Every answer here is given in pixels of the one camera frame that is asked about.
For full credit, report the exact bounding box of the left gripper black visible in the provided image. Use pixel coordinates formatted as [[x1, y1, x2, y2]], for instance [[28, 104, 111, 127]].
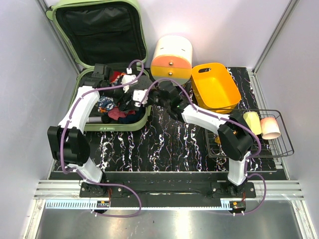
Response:
[[103, 76, 135, 112]]

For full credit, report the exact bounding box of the grey dotted cloth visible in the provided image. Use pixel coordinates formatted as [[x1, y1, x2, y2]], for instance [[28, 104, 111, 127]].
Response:
[[117, 76, 153, 113]]

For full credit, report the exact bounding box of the green hard-shell suitcase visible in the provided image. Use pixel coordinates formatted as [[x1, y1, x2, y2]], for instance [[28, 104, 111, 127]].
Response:
[[46, 0, 151, 131]]

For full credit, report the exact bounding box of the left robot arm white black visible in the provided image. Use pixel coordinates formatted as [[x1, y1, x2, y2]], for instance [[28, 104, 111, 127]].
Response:
[[47, 64, 114, 197]]

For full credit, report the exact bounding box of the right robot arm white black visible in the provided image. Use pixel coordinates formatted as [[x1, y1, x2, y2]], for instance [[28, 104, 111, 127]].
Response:
[[142, 81, 260, 198]]

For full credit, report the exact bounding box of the red garment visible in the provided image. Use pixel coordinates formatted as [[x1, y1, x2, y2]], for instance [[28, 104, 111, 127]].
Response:
[[108, 107, 136, 120]]

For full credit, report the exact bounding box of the blue orange patterned garment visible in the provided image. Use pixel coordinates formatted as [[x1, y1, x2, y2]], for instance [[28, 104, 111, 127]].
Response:
[[97, 96, 116, 113]]

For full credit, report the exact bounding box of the white cylindrical bottle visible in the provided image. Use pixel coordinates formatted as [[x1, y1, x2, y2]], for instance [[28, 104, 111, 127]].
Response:
[[86, 117, 102, 123]]

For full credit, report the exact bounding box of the white cylindrical drawer cabinet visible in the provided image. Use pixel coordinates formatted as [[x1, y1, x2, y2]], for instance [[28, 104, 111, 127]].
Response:
[[151, 35, 192, 85]]

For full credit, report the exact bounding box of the orange plastic basket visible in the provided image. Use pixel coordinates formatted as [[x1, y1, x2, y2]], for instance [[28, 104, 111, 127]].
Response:
[[191, 63, 241, 114]]

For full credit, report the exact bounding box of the yellow plate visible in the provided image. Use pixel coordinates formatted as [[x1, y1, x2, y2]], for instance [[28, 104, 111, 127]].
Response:
[[215, 136, 221, 144]]

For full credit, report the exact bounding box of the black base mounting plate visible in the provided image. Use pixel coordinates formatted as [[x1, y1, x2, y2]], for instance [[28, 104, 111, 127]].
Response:
[[79, 180, 256, 199]]

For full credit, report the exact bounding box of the pink white cup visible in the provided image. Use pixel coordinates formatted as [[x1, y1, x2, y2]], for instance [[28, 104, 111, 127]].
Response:
[[260, 117, 281, 140]]

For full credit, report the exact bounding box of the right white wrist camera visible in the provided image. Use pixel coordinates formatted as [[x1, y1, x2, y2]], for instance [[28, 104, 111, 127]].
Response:
[[132, 90, 149, 107]]

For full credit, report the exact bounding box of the black wire rack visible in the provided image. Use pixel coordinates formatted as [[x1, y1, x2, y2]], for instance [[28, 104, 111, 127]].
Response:
[[205, 109, 295, 159]]

